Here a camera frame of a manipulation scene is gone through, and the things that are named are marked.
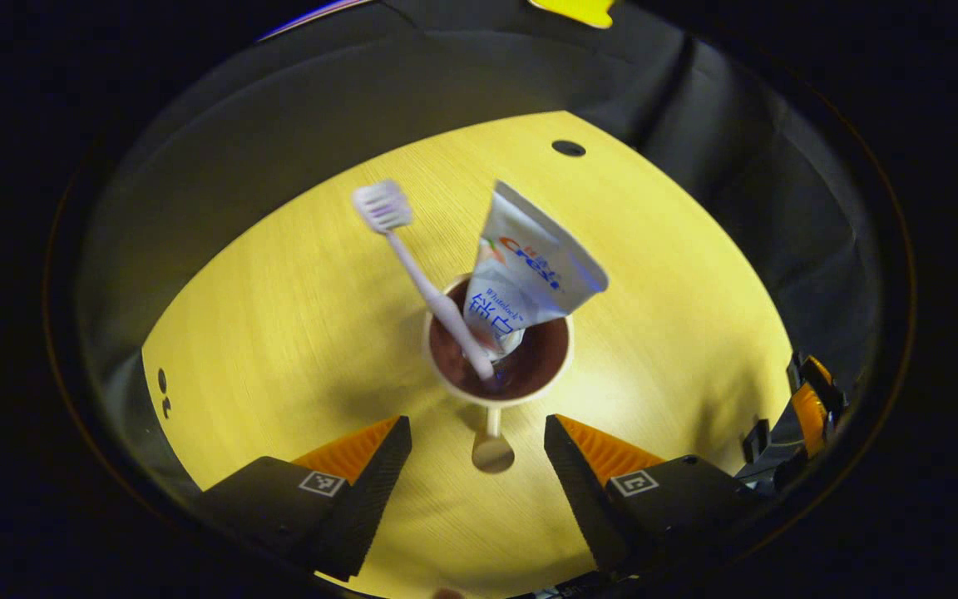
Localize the wooden desktop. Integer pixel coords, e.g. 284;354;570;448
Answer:
140;111;796;599

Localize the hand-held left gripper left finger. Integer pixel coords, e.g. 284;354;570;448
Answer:
195;414;414;583

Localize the beige cup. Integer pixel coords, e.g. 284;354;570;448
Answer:
422;273;575;476

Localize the white toothpaste tube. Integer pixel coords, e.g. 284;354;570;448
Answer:
462;180;610;359

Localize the pink toothbrush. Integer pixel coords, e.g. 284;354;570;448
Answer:
352;179;497;382

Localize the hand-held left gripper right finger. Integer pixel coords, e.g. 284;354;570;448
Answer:
543;413;768;577

